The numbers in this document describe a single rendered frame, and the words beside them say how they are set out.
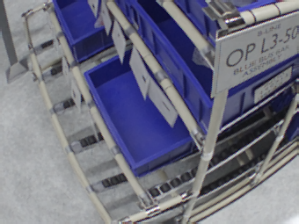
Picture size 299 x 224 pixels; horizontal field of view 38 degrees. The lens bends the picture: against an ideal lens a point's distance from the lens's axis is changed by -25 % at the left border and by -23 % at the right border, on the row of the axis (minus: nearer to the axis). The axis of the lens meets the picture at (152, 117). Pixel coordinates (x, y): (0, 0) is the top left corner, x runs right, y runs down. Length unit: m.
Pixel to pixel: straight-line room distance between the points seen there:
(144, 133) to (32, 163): 0.97
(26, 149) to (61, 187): 0.30
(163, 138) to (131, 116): 0.12
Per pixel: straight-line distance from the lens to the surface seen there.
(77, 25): 2.00
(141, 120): 1.75
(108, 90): 1.81
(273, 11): 0.91
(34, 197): 2.48
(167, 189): 1.67
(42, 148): 2.56
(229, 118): 1.36
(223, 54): 0.91
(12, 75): 2.81
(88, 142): 2.08
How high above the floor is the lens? 2.31
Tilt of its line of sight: 64 degrees down
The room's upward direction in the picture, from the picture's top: 1 degrees clockwise
